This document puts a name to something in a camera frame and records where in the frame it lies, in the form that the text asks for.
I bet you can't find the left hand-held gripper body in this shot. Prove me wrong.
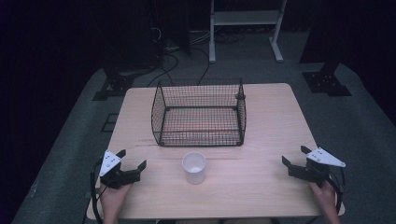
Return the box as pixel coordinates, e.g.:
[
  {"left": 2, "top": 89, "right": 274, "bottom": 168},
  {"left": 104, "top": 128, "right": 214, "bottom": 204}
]
[{"left": 98, "top": 149, "right": 141, "bottom": 190}]

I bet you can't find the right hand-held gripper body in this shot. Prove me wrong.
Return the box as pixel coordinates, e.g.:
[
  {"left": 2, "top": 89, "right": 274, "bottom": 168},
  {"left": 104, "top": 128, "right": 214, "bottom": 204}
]
[{"left": 289, "top": 147, "right": 347, "bottom": 189}]

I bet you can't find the white cup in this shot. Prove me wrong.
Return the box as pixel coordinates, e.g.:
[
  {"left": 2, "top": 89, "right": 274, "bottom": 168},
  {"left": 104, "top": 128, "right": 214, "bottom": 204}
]
[{"left": 181, "top": 151, "right": 207, "bottom": 186}]

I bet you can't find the black wire mesh basket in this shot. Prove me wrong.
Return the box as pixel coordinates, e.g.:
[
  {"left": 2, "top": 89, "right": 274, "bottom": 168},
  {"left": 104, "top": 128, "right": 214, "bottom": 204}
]
[{"left": 150, "top": 77, "right": 248, "bottom": 148}]

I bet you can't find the person's left hand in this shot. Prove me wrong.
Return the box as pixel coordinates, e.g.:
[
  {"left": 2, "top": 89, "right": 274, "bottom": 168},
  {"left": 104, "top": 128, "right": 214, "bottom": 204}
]
[{"left": 99, "top": 182, "right": 133, "bottom": 218}]

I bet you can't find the person's right hand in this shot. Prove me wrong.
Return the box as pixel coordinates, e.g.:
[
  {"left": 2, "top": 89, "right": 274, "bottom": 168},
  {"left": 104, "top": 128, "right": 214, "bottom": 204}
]
[{"left": 308, "top": 179, "right": 338, "bottom": 213}]

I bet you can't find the black stand base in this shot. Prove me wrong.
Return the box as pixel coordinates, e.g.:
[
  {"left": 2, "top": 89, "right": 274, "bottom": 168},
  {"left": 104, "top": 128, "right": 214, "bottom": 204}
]
[
  {"left": 301, "top": 61, "right": 353, "bottom": 98},
  {"left": 92, "top": 65, "right": 135, "bottom": 102}
]

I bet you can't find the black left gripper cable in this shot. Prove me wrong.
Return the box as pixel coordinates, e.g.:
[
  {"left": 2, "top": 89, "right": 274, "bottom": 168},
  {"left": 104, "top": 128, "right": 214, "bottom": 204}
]
[{"left": 83, "top": 158, "right": 108, "bottom": 224}]

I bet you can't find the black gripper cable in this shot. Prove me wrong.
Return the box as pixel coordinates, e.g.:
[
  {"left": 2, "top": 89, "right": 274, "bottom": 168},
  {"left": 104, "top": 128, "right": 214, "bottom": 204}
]
[
  {"left": 83, "top": 158, "right": 108, "bottom": 224},
  {"left": 326, "top": 169, "right": 347, "bottom": 214}
]

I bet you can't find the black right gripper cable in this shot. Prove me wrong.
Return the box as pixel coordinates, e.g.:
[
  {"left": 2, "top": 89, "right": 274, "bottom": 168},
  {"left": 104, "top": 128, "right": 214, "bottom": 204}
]
[{"left": 326, "top": 169, "right": 347, "bottom": 214}]

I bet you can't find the white floor cable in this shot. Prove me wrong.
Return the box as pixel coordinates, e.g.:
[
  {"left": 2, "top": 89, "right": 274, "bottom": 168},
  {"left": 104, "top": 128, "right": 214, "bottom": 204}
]
[{"left": 150, "top": 26, "right": 163, "bottom": 43}]

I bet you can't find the black floor cable bundle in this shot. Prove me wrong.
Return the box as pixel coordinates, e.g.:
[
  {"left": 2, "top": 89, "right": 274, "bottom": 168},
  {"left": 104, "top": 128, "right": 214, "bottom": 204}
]
[{"left": 214, "top": 29, "right": 250, "bottom": 45}]

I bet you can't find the white metal stand frame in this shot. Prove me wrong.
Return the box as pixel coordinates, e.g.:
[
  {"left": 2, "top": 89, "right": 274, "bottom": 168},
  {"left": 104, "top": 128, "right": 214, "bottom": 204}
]
[{"left": 208, "top": 0, "right": 288, "bottom": 64}]

